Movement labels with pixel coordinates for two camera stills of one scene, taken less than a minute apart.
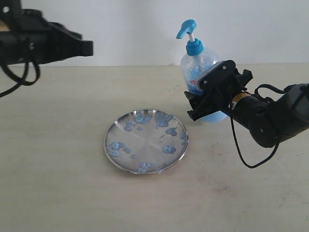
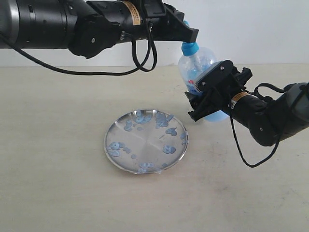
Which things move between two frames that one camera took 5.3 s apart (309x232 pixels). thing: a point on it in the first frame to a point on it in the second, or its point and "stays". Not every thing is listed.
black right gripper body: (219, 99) stays
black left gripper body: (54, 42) to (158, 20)
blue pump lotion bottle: (197, 59) stays
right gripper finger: (201, 106) stays
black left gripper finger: (82, 48) to (185, 33)
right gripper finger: (220, 74) stays
